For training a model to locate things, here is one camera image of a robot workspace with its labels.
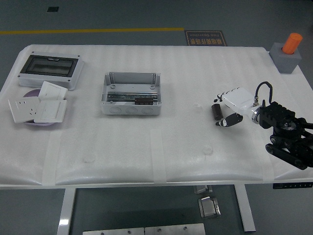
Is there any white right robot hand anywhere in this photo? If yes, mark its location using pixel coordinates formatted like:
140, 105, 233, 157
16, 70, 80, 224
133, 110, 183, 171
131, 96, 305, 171
212, 87, 255, 128

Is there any open grey junction box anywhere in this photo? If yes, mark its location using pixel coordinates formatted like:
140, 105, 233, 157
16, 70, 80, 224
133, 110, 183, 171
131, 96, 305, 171
99, 71, 162, 116

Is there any grey box with dark cover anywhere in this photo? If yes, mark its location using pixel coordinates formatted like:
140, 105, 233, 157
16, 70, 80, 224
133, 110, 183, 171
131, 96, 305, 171
17, 50, 85, 91

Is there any grey block holder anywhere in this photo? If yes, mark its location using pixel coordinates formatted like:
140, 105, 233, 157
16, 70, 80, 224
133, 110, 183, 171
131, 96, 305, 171
269, 42, 302, 74

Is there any dark floor sign orange text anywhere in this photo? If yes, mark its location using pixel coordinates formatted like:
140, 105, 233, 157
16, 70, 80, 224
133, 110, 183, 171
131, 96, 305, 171
184, 30, 228, 47

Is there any white foam table mat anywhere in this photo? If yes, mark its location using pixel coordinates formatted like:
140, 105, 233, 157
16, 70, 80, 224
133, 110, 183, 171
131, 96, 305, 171
0, 44, 313, 188

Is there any orange cylinder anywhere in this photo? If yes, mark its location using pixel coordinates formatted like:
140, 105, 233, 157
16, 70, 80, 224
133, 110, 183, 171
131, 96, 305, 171
282, 32, 303, 55

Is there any small metal block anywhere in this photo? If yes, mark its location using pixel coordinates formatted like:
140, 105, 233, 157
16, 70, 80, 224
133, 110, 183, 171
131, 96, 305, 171
193, 185, 213, 195

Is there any black table control panel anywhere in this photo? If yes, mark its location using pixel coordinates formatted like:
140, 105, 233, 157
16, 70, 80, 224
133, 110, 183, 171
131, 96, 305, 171
273, 182, 313, 189

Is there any white table leg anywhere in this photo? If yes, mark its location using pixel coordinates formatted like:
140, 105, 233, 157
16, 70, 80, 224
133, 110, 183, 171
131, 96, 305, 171
57, 188, 77, 235
233, 184, 257, 233

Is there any large metal block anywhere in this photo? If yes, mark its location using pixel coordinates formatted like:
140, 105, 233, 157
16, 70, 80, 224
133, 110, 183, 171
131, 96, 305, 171
197, 195, 222, 219

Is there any grey metal plate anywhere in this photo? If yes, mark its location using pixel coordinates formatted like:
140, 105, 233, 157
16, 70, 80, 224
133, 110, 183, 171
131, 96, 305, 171
82, 227, 145, 235
144, 223, 206, 235

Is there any yellow floor tape line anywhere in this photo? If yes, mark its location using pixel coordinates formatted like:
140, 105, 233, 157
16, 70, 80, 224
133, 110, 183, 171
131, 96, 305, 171
0, 27, 185, 35

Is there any white tape strip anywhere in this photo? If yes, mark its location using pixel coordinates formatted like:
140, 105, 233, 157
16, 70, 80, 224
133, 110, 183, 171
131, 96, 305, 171
41, 131, 62, 187

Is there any purple round plate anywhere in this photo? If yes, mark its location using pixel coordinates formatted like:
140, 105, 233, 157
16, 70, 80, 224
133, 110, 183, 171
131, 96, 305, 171
23, 89, 61, 127

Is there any metal mounting rail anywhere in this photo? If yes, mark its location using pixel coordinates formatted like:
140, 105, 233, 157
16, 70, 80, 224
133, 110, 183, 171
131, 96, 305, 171
107, 92, 158, 103

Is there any white wall switch panel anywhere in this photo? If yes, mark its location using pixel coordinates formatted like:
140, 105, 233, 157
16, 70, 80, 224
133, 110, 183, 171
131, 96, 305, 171
38, 81, 68, 100
33, 99, 68, 123

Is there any white wall socket panel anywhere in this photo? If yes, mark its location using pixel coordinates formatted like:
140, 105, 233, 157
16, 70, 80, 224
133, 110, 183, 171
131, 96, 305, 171
8, 97, 41, 123

